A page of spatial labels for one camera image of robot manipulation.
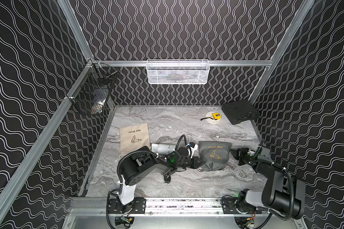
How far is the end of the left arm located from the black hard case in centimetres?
51

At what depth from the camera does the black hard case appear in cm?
109

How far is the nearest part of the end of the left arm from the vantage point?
0.71 metres
